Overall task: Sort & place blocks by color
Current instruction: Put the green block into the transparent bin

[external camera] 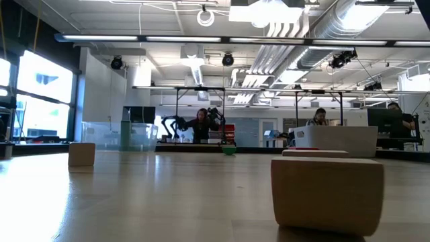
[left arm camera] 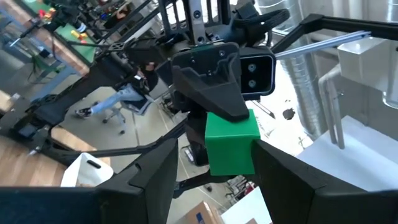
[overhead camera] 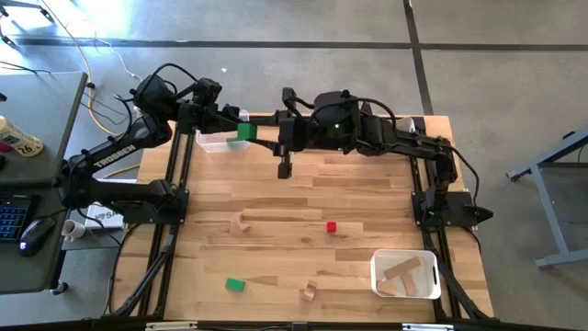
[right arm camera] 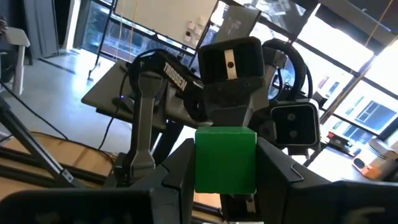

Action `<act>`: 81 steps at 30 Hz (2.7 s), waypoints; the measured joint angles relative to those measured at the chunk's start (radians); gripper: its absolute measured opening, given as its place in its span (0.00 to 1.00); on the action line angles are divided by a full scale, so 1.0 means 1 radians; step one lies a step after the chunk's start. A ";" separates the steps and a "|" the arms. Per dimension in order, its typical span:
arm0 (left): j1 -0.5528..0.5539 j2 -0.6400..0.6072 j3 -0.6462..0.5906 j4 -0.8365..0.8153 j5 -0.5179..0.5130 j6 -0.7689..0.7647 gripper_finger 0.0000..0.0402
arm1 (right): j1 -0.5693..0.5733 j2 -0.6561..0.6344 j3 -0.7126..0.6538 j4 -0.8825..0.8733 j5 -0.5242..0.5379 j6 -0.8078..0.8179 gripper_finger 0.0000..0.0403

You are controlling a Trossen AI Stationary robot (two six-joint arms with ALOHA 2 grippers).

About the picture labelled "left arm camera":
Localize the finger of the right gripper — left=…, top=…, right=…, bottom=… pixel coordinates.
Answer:
left=172, top=57, right=250, bottom=123
left=185, top=108, right=211, bottom=167

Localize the green topped table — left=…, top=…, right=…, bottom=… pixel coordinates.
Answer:
left=55, top=24, right=98, bottom=65

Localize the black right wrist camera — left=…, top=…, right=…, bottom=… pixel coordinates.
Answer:
left=239, top=46, right=277, bottom=97

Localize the person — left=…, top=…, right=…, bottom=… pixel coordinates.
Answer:
left=74, top=62, right=159, bottom=119

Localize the silver ventilation duct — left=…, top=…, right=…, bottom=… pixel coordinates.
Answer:
left=257, top=0, right=329, bottom=139

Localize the green cube block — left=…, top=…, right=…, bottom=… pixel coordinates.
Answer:
left=204, top=108, right=261, bottom=177

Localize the blue-grey table frame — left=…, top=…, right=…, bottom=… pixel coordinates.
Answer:
left=0, top=9, right=82, bottom=102

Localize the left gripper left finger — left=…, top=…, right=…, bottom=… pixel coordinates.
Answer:
left=92, top=138, right=180, bottom=224

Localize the office chair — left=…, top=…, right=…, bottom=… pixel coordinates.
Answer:
left=102, top=98, right=156, bottom=135

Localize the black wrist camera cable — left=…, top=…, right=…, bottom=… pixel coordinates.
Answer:
left=231, top=8, right=292, bottom=40

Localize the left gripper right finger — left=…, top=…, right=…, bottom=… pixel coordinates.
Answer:
left=251, top=139, right=398, bottom=224

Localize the white plastic bin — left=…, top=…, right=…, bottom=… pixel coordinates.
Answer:
left=60, top=152, right=114, bottom=187

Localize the cardboard box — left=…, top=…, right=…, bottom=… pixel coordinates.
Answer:
left=178, top=200, right=224, bottom=224

